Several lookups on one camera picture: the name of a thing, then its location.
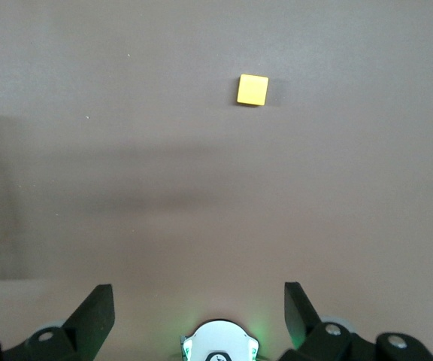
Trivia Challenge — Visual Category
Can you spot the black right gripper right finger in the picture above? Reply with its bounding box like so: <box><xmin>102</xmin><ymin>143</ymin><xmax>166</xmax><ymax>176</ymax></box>
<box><xmin>276</xmin><ymin>281</ymin><xmax>433</xmax><ymax>361</ymax></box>

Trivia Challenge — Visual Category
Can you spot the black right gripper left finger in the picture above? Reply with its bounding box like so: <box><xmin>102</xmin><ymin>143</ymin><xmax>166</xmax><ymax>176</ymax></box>
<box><xmin>0</xmin><ymin>284</ymin><xmax>117</xmax><ymax>361</ymax></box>

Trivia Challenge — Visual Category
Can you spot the yellow wooden block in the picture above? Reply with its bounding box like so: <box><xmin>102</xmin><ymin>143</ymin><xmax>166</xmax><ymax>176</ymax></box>
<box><xmin>235</xmin><ymin>73</ymin><xmax>270</xmax><ymax>108</ymax></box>

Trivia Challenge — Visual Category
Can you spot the brown table mat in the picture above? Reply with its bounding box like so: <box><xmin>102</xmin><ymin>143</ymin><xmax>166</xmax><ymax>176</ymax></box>
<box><xmin>0</xmin><ymin>0</ymin><xmax>433</xmax><ymax>361</ymax></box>

